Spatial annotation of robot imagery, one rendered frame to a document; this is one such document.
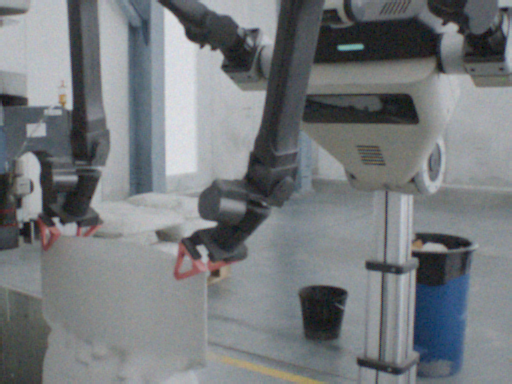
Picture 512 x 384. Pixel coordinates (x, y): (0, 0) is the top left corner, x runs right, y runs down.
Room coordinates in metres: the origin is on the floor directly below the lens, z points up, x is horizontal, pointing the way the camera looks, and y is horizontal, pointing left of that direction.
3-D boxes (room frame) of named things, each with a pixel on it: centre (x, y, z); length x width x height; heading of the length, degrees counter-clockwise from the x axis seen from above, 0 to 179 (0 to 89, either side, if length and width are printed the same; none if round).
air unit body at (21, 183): (1.46, 0.39, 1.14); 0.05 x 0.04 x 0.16; 141
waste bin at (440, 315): (3.20, -1.19, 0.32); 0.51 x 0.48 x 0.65; 141
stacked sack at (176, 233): (4.93, 0.06, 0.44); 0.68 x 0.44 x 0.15; 141
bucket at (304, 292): (3.68, -0.74, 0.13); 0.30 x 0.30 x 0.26
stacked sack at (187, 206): (5.08, 0.22, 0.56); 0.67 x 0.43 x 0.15; 51
